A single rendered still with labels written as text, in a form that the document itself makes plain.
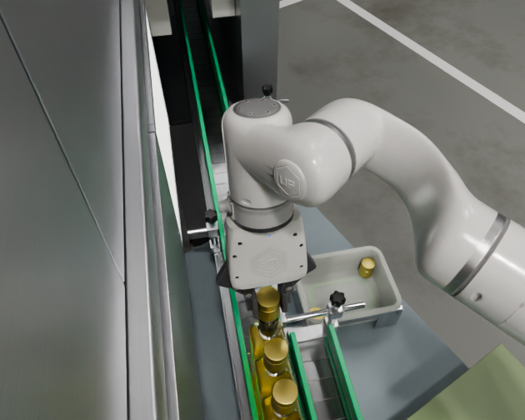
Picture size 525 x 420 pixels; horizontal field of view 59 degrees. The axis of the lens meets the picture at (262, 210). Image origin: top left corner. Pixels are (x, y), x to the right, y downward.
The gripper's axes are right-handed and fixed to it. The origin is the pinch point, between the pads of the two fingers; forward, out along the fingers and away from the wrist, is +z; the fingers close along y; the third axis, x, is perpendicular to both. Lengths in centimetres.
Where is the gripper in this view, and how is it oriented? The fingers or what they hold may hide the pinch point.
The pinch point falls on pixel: (267, 298)
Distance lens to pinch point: 66.5
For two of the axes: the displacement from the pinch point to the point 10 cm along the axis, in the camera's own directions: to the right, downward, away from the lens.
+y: 9.8, -1.5, 1.2
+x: -1.9, -5.8, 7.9
